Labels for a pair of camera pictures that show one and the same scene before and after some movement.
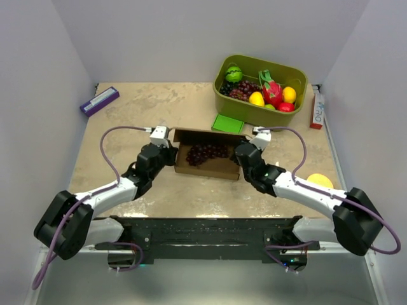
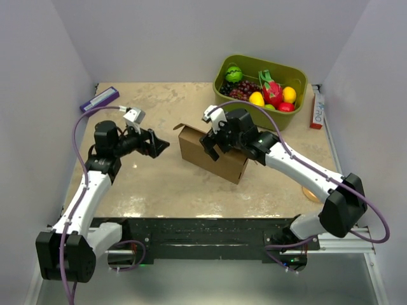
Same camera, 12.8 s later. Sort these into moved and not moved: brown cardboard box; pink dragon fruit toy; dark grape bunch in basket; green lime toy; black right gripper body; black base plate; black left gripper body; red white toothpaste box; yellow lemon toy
Moved: brown cardboard box; black right gripper body; black left gripper body
Not moved: dark grape bunch in basket; pink dragon fruit toy; green lime toy; red white toothpaste box; yellow lemon toy; black base plate
